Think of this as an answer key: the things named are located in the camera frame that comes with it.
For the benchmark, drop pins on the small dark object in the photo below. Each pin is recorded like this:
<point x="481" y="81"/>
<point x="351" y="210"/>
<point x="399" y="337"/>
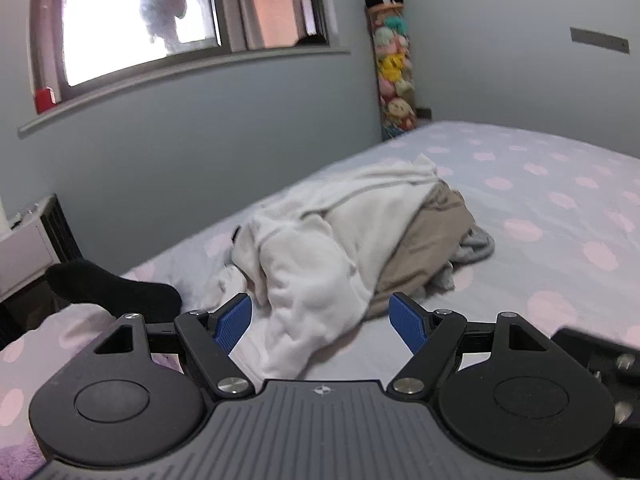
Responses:
<point x="311" y="39"/>

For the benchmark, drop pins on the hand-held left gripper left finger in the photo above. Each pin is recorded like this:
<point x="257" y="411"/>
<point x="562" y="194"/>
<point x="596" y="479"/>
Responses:
<point x="232" y="322"/>

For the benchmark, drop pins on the black sock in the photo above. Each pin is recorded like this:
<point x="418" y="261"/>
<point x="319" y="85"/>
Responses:
<point x="115" y="290"/>

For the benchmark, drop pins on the grey wall plate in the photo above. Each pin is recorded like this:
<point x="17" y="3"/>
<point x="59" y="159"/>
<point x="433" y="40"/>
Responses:
<point x="600" y="40"/>

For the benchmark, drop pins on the white sweater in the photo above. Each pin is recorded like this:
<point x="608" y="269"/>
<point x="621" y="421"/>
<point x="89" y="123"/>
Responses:
<point x="310" y="270"/>

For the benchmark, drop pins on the black ribbed heater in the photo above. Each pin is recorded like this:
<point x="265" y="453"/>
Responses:
<point x="62" y="230"/>

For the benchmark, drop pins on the window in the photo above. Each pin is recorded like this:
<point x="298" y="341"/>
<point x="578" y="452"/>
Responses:
<point x="115" y="25"/>

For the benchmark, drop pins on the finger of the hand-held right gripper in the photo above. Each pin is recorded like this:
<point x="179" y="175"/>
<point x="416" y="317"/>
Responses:
<point x="605" y="355"/>

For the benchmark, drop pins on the small dark box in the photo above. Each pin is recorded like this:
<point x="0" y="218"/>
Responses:
<point x="423" y="114"/>

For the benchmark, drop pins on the polka dot bed sheet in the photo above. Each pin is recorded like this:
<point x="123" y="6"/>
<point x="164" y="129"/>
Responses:
<point x="525" y="210"/>

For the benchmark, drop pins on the red cup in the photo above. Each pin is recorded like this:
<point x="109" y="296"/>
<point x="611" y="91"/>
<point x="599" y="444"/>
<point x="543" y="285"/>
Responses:
<point x="44" y="101"/>

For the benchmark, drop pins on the grey garment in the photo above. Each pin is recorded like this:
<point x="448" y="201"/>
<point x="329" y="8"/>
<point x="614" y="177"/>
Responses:
<point x="475" y="250"/>

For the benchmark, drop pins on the stack of plush toys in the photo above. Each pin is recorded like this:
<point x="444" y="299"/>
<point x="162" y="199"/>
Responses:
<point x="392" y="65"/>

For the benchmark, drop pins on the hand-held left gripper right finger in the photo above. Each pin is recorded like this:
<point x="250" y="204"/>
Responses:
<point x="407" y="322"/>

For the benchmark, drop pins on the purple fuzzy blanket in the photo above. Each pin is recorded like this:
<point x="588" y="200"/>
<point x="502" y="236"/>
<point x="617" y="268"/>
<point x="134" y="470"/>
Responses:
<point x="15" y="462"/>

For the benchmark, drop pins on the beige garment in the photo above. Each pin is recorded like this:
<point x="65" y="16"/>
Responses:
<point x="430" y="240"/>

